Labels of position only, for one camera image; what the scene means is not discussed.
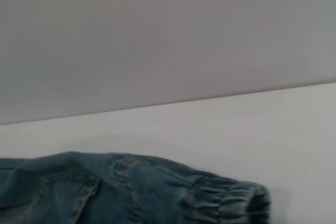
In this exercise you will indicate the blue denim shorts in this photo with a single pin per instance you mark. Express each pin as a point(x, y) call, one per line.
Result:
point(131, 195)

